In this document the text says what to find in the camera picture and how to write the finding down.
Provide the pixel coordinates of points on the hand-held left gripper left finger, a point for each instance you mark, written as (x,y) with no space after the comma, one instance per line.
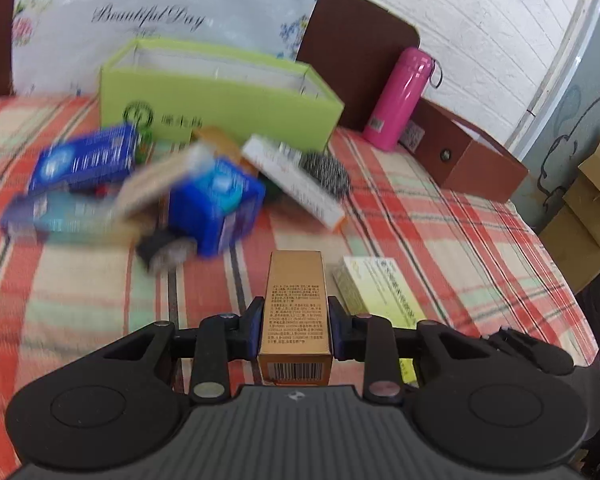
(256,332)

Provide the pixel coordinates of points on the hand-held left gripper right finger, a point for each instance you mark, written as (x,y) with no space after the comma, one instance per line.
(335,332)

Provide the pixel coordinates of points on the golden tall carton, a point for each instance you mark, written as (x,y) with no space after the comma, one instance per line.
(295,310)

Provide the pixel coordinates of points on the pale yellow medicine carton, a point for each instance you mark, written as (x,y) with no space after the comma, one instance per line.
(380,290)

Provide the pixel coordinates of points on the black tape roll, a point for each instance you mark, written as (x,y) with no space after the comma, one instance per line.
(160,251)

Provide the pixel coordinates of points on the blue and teal carton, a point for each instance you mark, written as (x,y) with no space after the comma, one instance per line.
(215,212)

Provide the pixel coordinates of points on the white and orange long carton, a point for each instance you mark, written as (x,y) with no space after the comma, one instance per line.
(300,186)

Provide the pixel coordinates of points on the steel wool scrubber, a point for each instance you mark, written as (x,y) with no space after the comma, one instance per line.
(328,176)

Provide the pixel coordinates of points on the plaid bed sheet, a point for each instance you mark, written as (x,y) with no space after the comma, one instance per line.
(80,300)

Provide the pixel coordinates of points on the beige carton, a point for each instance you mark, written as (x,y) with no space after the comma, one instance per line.
(150,185)

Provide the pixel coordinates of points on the orange-brown carton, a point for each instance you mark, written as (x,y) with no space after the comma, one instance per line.
(217,140)

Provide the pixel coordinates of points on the brown open box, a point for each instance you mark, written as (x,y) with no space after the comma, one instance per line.
(475,170)

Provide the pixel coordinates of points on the small green item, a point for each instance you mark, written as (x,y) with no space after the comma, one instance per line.
(145,146)

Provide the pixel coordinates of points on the lime green open box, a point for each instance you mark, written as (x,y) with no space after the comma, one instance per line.
(205,110)

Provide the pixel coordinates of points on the blue toothpaste carton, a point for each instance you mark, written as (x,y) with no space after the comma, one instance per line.
(55,216)

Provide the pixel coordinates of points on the pink thermos bottle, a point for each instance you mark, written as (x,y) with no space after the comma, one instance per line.
(400,100)

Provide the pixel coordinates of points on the blue carton with white print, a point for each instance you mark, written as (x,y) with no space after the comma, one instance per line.
(85,157)

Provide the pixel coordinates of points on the cardboard box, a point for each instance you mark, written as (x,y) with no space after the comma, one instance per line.
(597,185)
(570,240)

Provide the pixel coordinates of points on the floral white pillow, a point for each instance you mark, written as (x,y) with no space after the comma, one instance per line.
(155,0)

